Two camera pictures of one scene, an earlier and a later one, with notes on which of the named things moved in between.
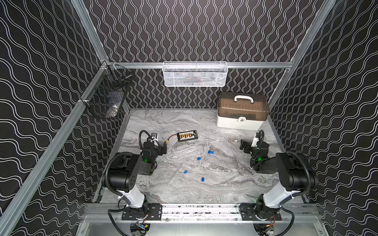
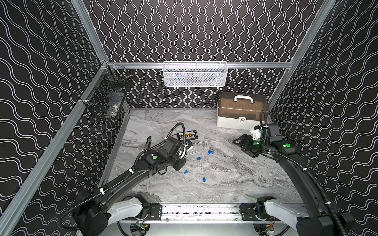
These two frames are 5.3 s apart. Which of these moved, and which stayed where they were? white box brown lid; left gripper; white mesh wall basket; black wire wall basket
Moved: left gripper
Stayed: white mesh wall basket; black wire wall basket; white box brown lid
